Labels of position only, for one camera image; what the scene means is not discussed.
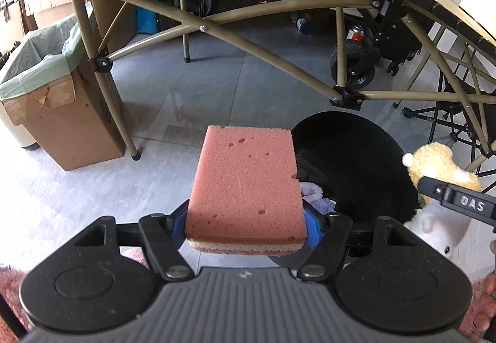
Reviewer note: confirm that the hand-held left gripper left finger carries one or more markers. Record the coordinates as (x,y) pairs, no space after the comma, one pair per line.
(179,224)

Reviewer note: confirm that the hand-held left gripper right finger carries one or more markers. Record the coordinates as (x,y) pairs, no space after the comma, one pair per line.
(313,228)

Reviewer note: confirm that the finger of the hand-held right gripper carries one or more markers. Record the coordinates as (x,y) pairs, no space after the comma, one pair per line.
(432,190)

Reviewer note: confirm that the white yellow plush toy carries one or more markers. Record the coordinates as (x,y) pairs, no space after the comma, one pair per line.
(438,160)

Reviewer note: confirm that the lavender fluffy headband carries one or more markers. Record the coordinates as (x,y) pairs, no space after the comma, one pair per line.
(314,191)

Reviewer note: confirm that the pink sponge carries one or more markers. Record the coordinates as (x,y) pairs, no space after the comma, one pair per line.
(244,188)

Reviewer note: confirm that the black trash bin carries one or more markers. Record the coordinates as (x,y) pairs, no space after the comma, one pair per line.
(356,157)

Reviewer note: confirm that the person's right hand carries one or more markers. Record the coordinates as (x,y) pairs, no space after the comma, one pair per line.
(489,300)

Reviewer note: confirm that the large cardboard box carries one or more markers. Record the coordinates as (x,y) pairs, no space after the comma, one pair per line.
(77,133)

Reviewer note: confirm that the black wheeled cart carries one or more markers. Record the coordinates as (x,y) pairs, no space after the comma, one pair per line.
(356,67)

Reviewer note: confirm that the red gas canister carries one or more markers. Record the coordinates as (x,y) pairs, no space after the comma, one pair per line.
(355,34)

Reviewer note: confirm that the beige waste bin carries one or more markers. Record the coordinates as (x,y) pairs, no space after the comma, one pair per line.
(15,133)

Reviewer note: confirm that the blue bottle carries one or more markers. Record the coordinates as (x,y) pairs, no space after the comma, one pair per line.
(304,27)

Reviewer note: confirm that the green plastic bag liner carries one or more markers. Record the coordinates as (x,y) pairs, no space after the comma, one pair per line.
(42,56)

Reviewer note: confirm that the black bin bag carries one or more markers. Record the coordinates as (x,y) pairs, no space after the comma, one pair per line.
(9,56)

